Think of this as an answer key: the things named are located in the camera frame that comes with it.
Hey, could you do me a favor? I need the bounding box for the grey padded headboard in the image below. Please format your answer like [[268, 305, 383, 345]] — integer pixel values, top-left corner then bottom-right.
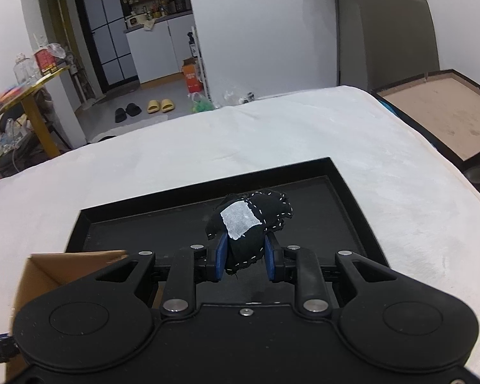
[[355, 0, 441, 91]]

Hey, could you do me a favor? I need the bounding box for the black framed glass door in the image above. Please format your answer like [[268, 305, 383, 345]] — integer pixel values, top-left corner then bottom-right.
[[71, 0, 139, 95]]

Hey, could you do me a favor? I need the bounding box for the black tray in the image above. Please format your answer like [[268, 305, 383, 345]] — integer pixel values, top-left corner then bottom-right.
[[66, 157, 392, 276]]

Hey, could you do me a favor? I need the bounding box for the yellow side table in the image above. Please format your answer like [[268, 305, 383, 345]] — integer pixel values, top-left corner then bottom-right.
[[0, 66, 73, 159]]

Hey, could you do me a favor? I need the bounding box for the orange cardboard box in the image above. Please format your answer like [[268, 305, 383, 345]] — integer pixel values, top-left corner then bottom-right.
[[182, 59, 203, 94]]

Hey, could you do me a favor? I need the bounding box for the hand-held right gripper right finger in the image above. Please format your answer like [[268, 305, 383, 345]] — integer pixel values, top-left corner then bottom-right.
[[264, 235, 398, 316]]

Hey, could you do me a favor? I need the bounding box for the white kitchen cabinet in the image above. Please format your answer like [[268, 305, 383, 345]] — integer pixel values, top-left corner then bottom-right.
[[125, 13, 196, 85]]

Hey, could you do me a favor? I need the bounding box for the brown cardboard box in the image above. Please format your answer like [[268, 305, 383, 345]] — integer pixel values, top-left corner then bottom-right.
[[11, 250, 164, 339]]

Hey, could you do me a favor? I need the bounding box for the black stitched soft toy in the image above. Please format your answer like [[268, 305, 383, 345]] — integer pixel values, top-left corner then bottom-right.
[[205, 190, 295, 276]]

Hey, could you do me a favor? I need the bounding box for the clear glass jar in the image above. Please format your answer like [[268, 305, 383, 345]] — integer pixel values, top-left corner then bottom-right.
[[14, 53, 33, 85]]

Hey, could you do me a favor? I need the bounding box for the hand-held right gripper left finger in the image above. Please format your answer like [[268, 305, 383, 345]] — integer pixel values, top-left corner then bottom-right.
[[96, 234, 229, 316]]

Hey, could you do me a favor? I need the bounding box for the green plastic bag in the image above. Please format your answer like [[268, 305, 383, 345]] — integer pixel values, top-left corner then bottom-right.
[[190, 93, 215, 114]]

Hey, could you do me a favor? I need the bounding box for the black framed brown board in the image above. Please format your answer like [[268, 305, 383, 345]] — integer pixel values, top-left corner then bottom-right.
[[375, 69, 480, 171]]

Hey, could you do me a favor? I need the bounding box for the white narrow rack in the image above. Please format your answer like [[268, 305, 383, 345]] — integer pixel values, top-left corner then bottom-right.
[[192, 26, 212, 103]]

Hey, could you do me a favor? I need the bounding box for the red box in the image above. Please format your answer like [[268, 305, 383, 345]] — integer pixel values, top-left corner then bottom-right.
[[34, 47, 57, 75]]

